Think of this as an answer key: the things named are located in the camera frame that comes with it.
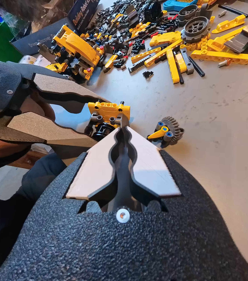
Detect blue curved brick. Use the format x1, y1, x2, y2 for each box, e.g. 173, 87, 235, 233
163, 0, 198, 12

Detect blue cardboard kit box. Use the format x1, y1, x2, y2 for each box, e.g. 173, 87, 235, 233
11, 0, 101, 55

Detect person's left hand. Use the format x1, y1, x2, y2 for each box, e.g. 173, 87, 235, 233
0, 100, 56, 158

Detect cluster of long yellow beams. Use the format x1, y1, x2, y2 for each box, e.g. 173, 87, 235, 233
144, 13, 248, 85

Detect grey brick wheel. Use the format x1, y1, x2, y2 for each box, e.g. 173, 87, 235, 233
177, 4, 213, 27
181, 16, 211, 44

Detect partly built yellow brick vehicle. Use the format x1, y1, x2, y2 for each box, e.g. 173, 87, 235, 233
37, 24, 106, 85

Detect person's legs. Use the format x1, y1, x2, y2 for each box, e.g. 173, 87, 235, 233
0, 153, 68, 279

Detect yellow pointed panel brick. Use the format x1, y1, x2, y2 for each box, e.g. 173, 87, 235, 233
103, 54, 118, 73

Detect black long axle rod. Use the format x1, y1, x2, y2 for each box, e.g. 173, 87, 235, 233
218, 4, 248, 18

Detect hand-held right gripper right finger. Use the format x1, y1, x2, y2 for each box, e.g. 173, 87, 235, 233
125, 126, 182, 201

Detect light grey desk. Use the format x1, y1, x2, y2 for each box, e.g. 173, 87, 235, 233
49, 0, 248, 279

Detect grey gear brick assembly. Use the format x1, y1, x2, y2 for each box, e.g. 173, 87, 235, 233
146, 116, 185, 148

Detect small yellow grey brick assembly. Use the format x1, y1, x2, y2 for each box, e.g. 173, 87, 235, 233
84, 101, 131, 142

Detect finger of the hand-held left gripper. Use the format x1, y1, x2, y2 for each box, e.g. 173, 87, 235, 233
32, 73, 113, 114
6, 112, 98, 148

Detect wooden desk leg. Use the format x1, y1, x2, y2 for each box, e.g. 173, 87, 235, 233
7, 149, 50, 169

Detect yellow beam with holes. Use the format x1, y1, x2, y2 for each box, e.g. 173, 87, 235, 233
131, 47, 162, 64

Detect grey toothed rack beam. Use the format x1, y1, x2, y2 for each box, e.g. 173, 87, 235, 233
180, 47, 195, 75
127, 55, 154, 73

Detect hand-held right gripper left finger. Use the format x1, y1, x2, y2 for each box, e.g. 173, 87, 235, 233
66, 127, 121, 205

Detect black brick tyre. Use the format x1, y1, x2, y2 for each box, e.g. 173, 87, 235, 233
144, 0, 163, 22

